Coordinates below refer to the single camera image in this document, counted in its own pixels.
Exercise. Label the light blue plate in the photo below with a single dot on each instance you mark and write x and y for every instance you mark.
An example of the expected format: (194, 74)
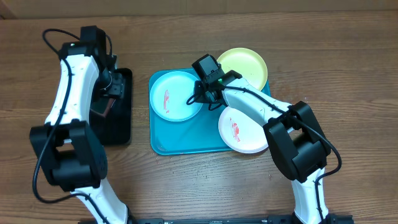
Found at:
(170, 93)

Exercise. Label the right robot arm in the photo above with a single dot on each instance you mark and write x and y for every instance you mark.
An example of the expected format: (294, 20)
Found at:
(295, 139)

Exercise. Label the yellow-green plate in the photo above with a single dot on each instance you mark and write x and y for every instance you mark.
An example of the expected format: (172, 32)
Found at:
(246, 62)

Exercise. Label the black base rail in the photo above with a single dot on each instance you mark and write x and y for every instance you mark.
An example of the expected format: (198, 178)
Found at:
(272, 219)

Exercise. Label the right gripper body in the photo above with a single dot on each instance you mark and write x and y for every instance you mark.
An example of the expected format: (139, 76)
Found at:
(203, 95)

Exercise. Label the black rectangular tray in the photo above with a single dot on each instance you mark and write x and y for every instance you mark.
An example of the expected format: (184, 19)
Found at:
(115, 128)

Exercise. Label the teal serving tray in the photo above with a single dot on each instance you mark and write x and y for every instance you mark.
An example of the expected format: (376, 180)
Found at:
(198, 134)

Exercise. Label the white plate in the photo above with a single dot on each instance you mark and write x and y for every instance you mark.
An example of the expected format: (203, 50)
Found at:
(241, 133)

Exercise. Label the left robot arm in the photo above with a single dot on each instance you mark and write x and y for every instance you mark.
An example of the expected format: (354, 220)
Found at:
(68, 151)

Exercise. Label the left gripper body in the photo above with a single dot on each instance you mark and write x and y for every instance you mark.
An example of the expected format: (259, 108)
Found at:
(111, 85)

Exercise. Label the green and pink sponge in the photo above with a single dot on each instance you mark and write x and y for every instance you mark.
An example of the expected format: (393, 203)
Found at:
(101, 107)

